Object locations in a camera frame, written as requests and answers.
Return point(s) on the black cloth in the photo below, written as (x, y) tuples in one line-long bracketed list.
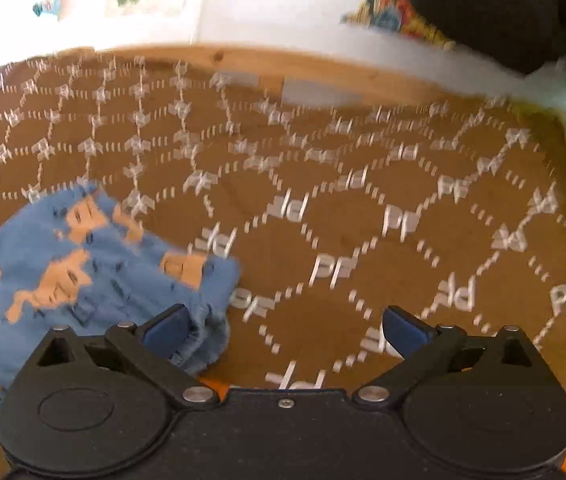
[(508, 5)]

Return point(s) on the blue patterned pants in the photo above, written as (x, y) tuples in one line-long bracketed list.
[(113, 280)]

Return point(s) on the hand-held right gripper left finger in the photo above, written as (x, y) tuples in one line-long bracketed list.
[(165, 331)]

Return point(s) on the colourful printed cloth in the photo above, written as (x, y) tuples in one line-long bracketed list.
[(393, 17)]

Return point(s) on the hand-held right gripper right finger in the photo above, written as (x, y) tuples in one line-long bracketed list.
[(404, 332)]

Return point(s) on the brown patterned blanket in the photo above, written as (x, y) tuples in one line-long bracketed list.
[(343, 200)]

